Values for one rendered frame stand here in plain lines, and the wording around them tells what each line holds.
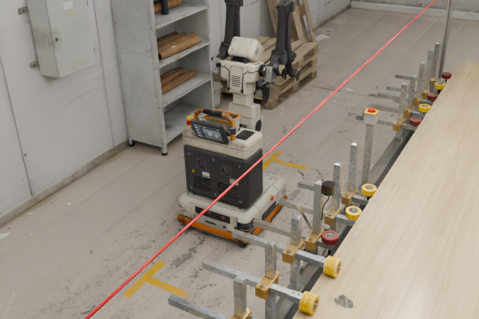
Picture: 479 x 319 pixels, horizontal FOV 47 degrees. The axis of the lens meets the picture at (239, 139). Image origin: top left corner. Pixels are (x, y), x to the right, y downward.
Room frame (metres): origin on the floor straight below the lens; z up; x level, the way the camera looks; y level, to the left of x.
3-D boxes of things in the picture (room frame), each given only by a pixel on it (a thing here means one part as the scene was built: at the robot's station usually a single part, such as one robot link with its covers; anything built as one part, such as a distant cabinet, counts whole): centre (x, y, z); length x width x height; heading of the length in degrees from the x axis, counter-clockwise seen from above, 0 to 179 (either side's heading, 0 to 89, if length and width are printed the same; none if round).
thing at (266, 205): (3.64, 0.06, 0.16); 0.67 x 0.64 x 0.25; 149
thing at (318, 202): (2.23, -0.37, 0.92); 0.04 x 0.04 x 0.48; 59
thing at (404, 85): (3.52, -1.13, 0.90); 0.04 x 0.04 x 0.48; 59
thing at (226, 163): (3.56, 0.11, 0.59); 0.55 x 0.34 x 0.83; 59
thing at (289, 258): (2.00, -0.23, 0.95); 0.14 x 0.06 x 0.05; 149
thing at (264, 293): (1.78, -0.10, 0.95); 0.14 x 0.06 x 0.05; 149
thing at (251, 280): (1.79, -0.05, 0.95); 0.50 x 0.04 x 0.04; 59
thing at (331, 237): (2.15, -0.42, 0.85); 0.08 x 0.08 x 0.11
